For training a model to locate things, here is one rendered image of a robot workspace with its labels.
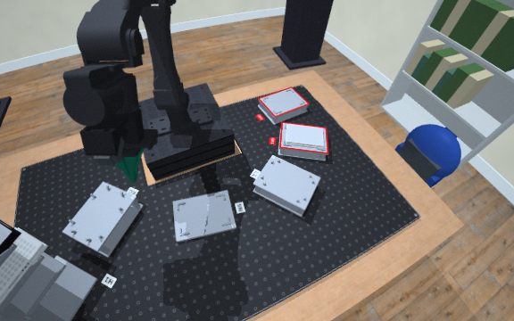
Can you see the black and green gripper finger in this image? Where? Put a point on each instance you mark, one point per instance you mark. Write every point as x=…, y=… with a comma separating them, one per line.
x=122, y=166
x=132, y=164

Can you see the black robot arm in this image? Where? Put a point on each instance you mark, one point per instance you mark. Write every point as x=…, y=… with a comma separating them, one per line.
x=110, y=32

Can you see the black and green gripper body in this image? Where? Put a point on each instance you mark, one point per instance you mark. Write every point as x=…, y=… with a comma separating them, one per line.
x=147, y=142

